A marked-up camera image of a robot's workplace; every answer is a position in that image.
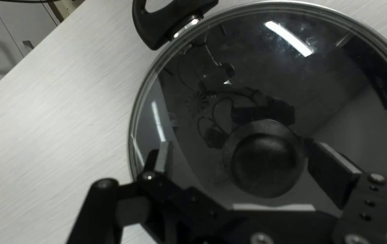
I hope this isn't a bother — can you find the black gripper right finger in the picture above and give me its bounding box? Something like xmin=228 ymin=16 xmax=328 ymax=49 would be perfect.
xmin=307 ymin=140 xmax=387 ymax=244

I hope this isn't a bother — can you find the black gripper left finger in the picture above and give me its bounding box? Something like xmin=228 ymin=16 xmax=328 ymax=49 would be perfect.
xmin=64 ymin=148 xmax=190 ymax=244

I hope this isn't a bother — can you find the glass lid with black knob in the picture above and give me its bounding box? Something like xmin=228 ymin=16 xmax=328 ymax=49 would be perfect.
xmin=127 ymin=0 xmax=387 ymax=229

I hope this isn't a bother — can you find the black cooking pot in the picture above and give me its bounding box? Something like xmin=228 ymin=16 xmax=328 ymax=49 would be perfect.
xmin=131 ymin=0 xmax=220 ymax=51

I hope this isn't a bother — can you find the grey cabinet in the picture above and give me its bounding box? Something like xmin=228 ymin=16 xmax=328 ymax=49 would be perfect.
xmin=0 ymin=0 xmax=87 ymax=103

